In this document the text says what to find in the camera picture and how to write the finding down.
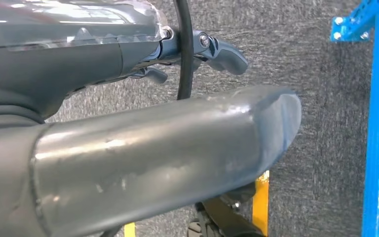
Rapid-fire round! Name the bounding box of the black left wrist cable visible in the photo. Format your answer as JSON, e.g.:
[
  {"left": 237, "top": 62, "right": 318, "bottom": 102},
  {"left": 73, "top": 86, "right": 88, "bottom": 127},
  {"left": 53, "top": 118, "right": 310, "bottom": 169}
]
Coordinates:
[{"left": 173, "top": 0, "right": 195, "bottom": 101}]

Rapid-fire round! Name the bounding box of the yellow floor tape square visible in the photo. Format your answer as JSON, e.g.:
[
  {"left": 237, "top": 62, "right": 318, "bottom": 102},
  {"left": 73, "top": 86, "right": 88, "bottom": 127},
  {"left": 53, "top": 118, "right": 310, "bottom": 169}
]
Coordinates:
[{"left": 123, "top": 170, "right": 270, "bottom": 237}]

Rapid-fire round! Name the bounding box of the robot's black left foot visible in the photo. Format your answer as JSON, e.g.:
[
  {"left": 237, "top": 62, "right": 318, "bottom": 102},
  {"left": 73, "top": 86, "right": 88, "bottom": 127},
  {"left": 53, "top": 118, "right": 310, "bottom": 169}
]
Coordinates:
[{"left": 188, "top": 183, "right": 264, "bottom": 237}]

